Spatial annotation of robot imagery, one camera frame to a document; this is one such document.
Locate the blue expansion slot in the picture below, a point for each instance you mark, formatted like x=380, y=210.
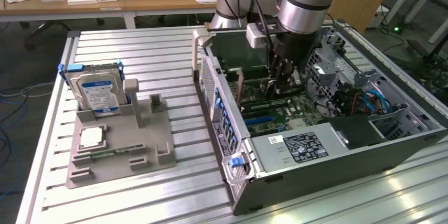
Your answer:
x=259, y=122

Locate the silver chipset heatsink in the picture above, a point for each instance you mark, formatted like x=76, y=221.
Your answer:
x=299, y=123

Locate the green motherboard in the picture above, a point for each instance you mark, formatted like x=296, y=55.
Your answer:
x=297, y=108

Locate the blue disk carrier bracket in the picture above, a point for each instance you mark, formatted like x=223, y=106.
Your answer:
x=75, y=67

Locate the loose green RAM stick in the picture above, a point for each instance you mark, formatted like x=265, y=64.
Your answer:
x=112, y=152

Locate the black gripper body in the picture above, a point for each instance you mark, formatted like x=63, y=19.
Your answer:
x=293, y=45

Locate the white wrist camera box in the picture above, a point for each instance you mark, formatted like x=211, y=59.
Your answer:
x=257, y=37

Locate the green indicator light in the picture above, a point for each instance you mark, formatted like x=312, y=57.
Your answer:
x=396, y=28

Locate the installed green RAM stick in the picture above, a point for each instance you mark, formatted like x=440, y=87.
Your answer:
x=263, y=105

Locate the black floor stand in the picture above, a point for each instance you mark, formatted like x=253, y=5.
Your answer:
x=431, y=58

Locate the wooden desk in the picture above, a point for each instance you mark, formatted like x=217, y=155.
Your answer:
x=52, y=9

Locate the silver CPU chip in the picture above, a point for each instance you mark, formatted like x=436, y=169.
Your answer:
x=91, y=138

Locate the blue case latch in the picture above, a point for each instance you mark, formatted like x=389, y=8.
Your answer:
x=235, y=162

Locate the black office chair base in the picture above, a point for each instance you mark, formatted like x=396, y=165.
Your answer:
x=31, y=43

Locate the grey parts rack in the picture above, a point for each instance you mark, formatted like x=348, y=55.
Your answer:
x=147, y=134

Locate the hard disk blue label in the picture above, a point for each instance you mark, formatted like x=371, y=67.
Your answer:
x=97, y=93

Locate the white box red button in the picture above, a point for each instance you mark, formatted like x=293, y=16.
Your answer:
x=377, y=19

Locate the metal disk bay cage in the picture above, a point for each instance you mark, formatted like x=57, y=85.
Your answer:
x=325, y=72

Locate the black open PC case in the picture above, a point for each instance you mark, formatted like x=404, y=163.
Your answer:
x=315, y=182

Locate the grey power supply unit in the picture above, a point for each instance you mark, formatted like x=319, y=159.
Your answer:
x=280, y=153

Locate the white table frame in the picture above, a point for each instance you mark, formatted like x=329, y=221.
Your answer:
x=437, y=33

